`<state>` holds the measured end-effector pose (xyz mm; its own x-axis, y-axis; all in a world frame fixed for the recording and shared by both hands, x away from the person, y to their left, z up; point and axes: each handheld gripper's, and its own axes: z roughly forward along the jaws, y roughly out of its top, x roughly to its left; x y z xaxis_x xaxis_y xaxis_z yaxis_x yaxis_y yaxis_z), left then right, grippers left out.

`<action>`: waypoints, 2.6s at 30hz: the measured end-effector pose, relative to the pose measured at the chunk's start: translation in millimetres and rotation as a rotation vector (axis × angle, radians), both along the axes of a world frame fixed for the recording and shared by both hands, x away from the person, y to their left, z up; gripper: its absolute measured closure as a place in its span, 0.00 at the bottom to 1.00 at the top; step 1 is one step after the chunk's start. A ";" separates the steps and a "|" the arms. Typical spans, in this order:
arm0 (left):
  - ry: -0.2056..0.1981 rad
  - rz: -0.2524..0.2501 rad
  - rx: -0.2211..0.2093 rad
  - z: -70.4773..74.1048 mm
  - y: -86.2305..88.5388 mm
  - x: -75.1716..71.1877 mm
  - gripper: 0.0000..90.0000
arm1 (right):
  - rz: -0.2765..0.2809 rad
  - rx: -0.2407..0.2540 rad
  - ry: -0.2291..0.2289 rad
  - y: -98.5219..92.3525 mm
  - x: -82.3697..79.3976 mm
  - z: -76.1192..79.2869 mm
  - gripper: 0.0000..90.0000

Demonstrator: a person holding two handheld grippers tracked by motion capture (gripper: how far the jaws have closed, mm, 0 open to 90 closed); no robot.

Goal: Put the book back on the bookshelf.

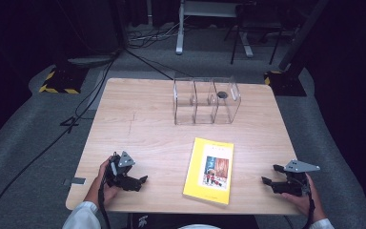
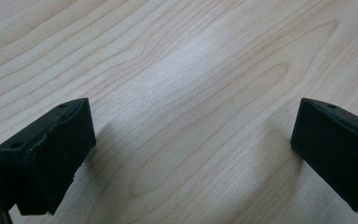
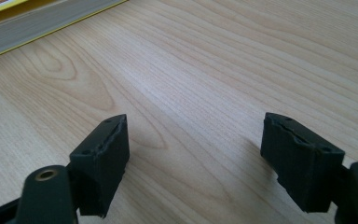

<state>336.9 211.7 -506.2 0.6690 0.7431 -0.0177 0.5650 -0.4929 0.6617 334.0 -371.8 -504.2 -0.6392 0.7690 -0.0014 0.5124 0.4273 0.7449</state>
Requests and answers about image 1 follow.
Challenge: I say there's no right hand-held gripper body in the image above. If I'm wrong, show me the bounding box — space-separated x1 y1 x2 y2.
270 158 321 197

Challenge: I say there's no bundle of floor cables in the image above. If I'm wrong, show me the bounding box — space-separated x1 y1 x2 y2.
126 18 185 50

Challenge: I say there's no person's left hand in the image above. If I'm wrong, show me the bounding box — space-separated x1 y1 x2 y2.
84 156 122 210

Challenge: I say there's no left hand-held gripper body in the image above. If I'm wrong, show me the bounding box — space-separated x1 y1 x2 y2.
105 151 136 191

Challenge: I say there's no black chair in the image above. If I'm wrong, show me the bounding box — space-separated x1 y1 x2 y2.
223 2 285 66

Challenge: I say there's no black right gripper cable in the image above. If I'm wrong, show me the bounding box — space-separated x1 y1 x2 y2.
300 182 316 229

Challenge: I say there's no black diagonal floor cable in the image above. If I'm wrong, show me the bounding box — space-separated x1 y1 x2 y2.
123 47 192 81

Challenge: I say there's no person's dark torso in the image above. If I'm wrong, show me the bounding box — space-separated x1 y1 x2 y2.
127 213 261 229

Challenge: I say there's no grey tape strip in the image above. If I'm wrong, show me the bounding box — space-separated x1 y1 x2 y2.
63 177 87 187

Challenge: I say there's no long black floor cable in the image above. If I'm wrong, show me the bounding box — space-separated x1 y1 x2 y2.
0 47 123 229

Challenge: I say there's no person's right hand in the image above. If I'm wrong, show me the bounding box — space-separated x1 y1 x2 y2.
280 173 328 223

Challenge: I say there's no yellow book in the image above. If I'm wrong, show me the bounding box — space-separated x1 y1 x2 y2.
182 136 235 206

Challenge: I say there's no white desk frame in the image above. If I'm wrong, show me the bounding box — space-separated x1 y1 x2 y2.
174 0 255 59

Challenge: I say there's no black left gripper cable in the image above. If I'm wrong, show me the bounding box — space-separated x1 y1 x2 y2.
96 160 112 229

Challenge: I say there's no grey slanted metal pole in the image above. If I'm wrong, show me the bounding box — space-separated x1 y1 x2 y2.
277 0 331 72

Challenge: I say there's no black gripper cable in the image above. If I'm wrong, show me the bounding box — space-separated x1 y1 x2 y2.
96 160 112 229
300 182 316 229

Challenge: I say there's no clear acrylic file holder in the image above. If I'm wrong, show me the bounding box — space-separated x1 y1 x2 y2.
172 75 242 126

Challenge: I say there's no yellow black striped stand base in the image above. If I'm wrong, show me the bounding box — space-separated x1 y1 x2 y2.
263 69 308 97
38 64 90 95

